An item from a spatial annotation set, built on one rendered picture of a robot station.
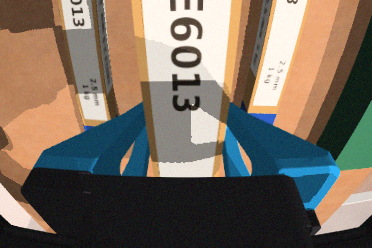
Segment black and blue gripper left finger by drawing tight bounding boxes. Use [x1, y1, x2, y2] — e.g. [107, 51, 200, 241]
[32, 102, 150, 177]

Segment tan box with white label and blue bands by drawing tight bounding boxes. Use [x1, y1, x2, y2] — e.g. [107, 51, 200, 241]
[58, 0, 117, 131]

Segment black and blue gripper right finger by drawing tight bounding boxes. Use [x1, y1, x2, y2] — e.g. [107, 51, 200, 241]
[222, 102, 340, 211]

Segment dark green rectangular block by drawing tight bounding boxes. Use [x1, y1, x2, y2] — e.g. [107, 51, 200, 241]
[316, 16, 372, 171]

